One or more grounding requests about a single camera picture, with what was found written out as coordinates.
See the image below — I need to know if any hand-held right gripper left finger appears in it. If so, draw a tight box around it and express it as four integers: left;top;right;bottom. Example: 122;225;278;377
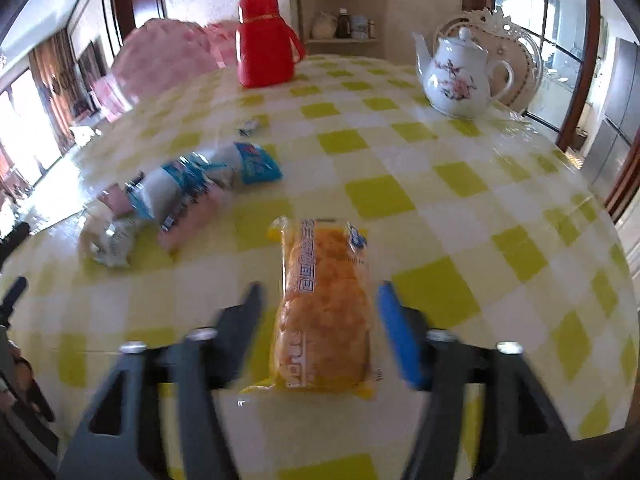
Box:
57;282;264;480

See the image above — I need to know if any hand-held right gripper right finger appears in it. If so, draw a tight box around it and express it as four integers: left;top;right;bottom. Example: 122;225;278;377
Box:
377;282;577;480

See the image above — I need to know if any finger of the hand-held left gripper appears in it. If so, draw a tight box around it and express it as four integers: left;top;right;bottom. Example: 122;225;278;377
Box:
0;277;29;326
0;220;32;264

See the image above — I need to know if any yellow bread packet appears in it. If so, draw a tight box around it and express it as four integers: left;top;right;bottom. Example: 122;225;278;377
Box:
240;215;382;401

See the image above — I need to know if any blue and white snack packet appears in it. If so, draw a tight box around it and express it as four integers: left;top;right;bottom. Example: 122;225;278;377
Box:
200;142;284;192
127;157;217;222

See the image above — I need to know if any person's left hand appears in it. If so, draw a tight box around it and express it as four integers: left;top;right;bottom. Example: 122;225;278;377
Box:
8;346;35;392

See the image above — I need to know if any yellow checked tablecloth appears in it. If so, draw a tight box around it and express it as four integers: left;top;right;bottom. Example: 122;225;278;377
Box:
0;55;637;480

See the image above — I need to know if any brown patterned curtain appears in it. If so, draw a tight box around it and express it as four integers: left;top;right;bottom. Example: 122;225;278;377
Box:
29;29;77;152

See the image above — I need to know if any television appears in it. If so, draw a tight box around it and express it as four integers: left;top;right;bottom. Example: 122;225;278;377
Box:
75;40;109;91

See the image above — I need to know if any white floral teapot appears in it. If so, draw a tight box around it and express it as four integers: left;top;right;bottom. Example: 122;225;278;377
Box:
412;27;515;121

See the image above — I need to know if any red thermos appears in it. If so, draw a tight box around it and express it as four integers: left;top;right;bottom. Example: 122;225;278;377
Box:
235;0;306;90

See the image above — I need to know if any wooden corner shelf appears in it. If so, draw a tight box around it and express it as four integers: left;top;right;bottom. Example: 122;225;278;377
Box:
294;0;387;59

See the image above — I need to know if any beige ceramic jar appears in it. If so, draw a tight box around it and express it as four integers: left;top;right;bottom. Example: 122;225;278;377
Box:
311;11;337;41

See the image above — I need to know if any white ornate chair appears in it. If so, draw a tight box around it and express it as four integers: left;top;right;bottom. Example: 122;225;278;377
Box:
432;8;544;117

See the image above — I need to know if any grey refrigerator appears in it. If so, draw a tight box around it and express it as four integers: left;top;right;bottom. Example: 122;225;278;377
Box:
584;36;640;192

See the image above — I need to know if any glass paned door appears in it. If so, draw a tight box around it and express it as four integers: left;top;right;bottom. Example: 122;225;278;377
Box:
495;0;603;153

